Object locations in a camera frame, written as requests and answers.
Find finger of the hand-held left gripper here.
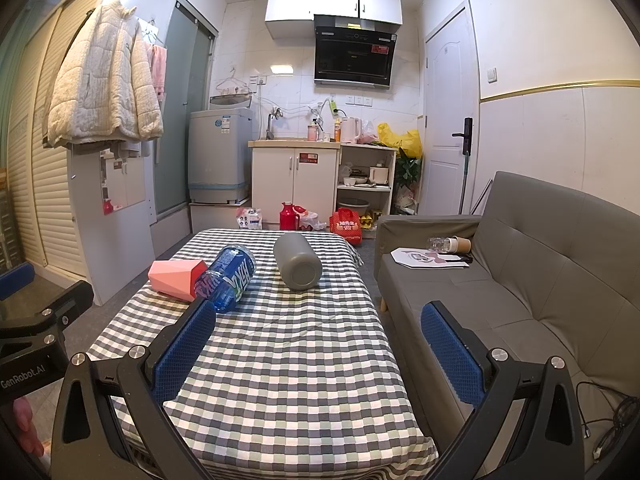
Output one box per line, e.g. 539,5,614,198
0,262,37,302
0,280,97,361

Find white wall cabinets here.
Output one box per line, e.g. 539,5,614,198
264,0,404,39

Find metal folding frame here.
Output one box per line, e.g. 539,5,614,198
470,177,497,216

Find white puffer jacket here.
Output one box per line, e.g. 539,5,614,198
42,1,165,149

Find black door lock handle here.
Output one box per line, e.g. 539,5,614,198
451,117,474,156

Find grey cup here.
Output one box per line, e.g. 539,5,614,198
273,232,323,290

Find white board panel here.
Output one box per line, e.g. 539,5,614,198
67,140,157,307

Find white electric kettle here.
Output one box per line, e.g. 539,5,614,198
340,116,364,144

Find white open shelf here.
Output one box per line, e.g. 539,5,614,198
335,143,399,227

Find red thermos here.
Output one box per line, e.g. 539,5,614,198
279,202,301,232

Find white dotted plastic bag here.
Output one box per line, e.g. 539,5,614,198
235,207,264,230

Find black range hood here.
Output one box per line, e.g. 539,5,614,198
313,14,399,89

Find pink towel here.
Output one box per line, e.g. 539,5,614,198
146,44,169,99

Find yellow plastic bag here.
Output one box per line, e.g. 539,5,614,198
377,122,423,159

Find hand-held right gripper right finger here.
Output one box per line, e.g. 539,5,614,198
420,300,588,480

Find grey sofa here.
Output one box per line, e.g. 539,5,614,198
374,171,640,480

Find beige louvered wardrobe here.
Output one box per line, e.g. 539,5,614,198
0,0,112,283

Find checkered tablecloth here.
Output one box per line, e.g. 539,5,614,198
85,228,439,480

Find pink faceted cup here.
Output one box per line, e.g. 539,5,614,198
148,258,208,303

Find person's left hand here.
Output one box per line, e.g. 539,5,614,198
12,395,52,458

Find red shopping bag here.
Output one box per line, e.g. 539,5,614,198
329,207,364,246

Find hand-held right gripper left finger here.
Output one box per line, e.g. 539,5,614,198
50,299,217,480

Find black cable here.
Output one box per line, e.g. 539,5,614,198
575,381,640,467

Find green plant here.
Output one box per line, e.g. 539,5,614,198
395,147,424,187

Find frosted glass door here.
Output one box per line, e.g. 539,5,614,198
152,0,219,222

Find white door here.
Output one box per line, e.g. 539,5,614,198
421,0,484,217

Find white washer base box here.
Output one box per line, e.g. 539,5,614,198
188,201,251,236

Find plastic basin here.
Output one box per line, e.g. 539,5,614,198
209,91,253,110

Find blue label water bottle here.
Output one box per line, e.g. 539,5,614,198
194,244,257,314

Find grey washing machine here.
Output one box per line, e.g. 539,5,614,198
187,107,254,205

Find white sink cabinet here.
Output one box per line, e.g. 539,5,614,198
248,139,342,231

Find mop pole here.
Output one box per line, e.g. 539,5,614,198
458,152,471,216

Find clear plastic bag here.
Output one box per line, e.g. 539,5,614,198
299,210,329,232

